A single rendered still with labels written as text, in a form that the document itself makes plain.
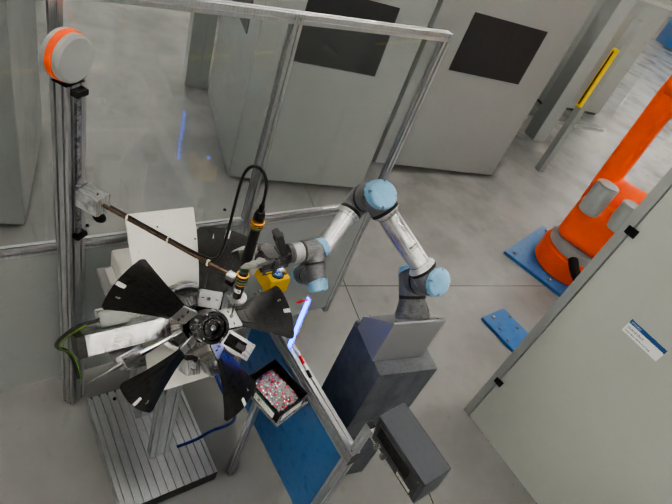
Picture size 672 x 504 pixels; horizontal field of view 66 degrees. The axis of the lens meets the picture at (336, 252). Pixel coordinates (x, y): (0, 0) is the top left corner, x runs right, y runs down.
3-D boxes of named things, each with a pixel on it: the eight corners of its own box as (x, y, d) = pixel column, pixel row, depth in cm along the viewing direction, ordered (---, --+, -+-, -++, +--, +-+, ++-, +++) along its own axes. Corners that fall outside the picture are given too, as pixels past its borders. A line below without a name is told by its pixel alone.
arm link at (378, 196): (436, 283, 221) (368, 176, 207) (459, 284, 207) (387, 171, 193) (418, 301, 217) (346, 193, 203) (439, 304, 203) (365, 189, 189)
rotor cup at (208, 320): (184, 346, 188) (197, 353, 177) (178, 307, 186) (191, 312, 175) (221, 336, 196) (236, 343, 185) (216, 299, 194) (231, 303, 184)
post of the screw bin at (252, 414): (226, 471, 269) (259, 384, 219) (230, 468, 271) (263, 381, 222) (229, 475, 268) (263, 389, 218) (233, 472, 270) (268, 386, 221)
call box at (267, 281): (251, 273, 243) (256, 257, 236) (270, 269, 249) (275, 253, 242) (266, 298, 234) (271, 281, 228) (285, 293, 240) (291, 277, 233)
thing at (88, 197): (72, 205, 186) (72, 186, 181) (86, 197, 192) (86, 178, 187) (96, 218, 185) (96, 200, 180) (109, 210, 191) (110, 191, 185)
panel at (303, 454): (233, 383, 295) (257, 307, 254) (234, 383, 295) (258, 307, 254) (301, 520, 251) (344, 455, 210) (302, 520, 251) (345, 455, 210)
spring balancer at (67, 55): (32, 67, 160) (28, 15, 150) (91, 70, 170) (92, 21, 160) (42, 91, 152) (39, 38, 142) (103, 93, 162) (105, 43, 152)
